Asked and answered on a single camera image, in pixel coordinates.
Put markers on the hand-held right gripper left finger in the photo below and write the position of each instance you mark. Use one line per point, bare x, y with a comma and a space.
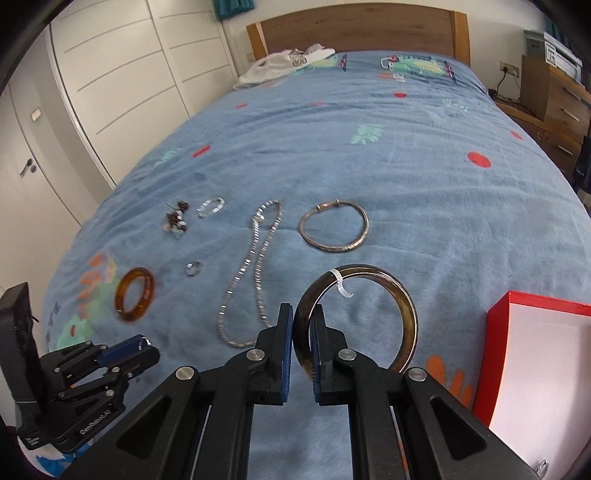
286, 355

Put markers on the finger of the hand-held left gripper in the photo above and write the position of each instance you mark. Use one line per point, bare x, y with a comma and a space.
122, 349
138, 361

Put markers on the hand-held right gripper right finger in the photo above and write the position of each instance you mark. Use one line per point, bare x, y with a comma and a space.
316, 360

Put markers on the amber bangle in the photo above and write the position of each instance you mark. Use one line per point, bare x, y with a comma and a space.
150, 288

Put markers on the dark horn bangle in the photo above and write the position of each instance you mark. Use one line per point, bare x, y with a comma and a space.
411, 318

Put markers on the plain silver bangle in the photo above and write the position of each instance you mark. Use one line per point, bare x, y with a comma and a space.
330, 249

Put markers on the red jewelry box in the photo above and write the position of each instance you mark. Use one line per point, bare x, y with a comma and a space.
531, 369

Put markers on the white door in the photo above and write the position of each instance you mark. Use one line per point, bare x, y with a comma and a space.
27, 207

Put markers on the blue printed blanket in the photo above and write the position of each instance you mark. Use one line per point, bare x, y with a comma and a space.
369, 138

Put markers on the white wardrobe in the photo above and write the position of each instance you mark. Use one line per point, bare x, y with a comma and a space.
129, 69

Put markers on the white garment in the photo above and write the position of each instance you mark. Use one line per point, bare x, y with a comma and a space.
272, 69

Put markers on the low wooden drawer cabinet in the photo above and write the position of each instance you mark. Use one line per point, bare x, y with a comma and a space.
535, 124

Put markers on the dark blue hanging bag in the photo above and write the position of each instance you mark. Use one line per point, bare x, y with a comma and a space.
584, 166

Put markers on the wooden headboard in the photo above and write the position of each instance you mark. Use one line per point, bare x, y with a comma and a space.
360, 27

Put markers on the teal curtain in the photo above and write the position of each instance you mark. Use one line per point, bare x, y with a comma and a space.
233, 8

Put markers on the tall wooden drawer cabinet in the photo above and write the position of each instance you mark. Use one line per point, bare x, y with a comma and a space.
549, 92

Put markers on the white printer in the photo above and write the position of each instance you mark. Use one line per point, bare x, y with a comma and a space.
551, 50

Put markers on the white wall switch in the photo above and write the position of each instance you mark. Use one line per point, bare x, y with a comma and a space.
35, 114

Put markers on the wall socket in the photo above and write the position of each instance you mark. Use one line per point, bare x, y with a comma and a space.
509, 69

